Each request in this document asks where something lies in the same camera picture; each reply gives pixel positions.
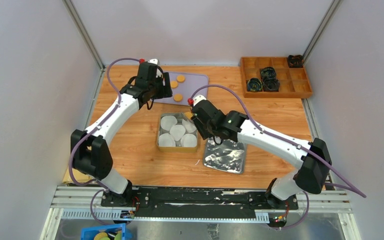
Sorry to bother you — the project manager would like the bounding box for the round orange cookie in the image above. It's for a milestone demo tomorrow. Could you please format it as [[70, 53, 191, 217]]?
[[170, 80, 179, 89], [176, 74, 186, 83], [184, 112, 194, 119], [173, 93, 183, 103]]

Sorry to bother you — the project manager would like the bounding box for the square metal cookie tin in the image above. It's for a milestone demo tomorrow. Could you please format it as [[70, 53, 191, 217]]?
[[156, 112, 199, 153]]

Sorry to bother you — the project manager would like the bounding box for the lavender plastic tray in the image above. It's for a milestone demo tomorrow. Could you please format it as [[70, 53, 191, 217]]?
[[154, 71, 209, 106]]

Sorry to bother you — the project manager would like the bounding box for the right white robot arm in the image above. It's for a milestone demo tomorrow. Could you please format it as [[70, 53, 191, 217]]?
[[188, 95, 332, 209]]

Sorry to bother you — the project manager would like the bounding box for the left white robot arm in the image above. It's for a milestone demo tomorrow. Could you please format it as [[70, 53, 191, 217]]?
[[68, 58, 173, 207]]

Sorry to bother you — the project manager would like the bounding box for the white paper cup top-right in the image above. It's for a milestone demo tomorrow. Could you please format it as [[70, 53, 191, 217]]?
[[182, 119, 197, 134]]

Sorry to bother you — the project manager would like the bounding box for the white paper cup bottom-right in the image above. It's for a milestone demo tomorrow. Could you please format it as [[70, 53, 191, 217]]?
[[180, 133, 198, 148]]

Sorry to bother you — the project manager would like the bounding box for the white paper cup centre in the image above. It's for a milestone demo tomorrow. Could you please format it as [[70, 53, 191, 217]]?
[[169, 124, 186, 141]]

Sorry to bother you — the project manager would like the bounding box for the silver tin lid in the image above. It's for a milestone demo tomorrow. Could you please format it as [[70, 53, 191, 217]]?
[[202, 139, 247, 175]]

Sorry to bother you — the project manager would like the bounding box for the white paper cup top-left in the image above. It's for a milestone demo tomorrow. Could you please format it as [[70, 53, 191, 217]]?
[[160, 115, 178, 131]]

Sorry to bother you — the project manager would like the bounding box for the white paper cup bottom-left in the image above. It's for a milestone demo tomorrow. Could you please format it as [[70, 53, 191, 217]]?
[[157, 133, 176, 148]]

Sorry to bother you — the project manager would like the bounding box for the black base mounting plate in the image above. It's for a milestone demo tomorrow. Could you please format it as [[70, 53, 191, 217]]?
[[100, 186, 299, 220]]

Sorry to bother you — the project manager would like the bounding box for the orange wooden compartment box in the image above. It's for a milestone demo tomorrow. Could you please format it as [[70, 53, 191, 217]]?
[[239, 56, 313, 99]]

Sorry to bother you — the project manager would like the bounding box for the yellow folded cloth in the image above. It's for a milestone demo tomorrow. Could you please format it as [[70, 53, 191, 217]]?
[[62, 168, 93, 184]]

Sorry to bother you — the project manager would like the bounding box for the blue plastic bin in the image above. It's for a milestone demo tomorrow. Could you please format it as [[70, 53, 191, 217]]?
[[80, 223, 133, 240]]

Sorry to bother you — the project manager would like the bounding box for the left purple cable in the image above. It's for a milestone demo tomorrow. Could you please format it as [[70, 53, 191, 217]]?
[[68, 57, 143, 226]]

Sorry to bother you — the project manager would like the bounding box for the black cable coil in box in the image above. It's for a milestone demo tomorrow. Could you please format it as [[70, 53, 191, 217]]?
[[262, 77, 281, 93], [246, 77, 264, 93], [259, 66, 277, 80]]

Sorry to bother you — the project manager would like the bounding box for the black cable coil corner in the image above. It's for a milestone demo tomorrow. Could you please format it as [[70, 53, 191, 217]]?
[[286, 54, 304, 68]]

